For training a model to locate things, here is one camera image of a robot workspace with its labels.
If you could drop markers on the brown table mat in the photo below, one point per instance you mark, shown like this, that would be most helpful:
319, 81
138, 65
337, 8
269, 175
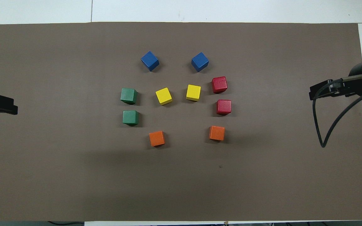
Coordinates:
181, 175

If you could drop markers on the green wooden block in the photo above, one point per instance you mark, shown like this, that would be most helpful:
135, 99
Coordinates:
128, 95
130, 117

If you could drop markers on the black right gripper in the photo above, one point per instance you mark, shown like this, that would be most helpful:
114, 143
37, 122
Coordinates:
333, 89

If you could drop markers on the yellow wooden block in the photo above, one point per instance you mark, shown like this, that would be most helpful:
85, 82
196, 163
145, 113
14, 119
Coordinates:
163, 95
193, 92

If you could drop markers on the red wooden block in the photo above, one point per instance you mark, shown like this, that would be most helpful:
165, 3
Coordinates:
223, 106
219, 84

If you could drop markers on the blue wooden block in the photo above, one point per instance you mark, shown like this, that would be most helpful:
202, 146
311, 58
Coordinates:
150, 61
200, 61

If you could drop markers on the orange wooden block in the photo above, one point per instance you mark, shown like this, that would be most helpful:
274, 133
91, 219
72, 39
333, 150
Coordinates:
216, 133
156, 138

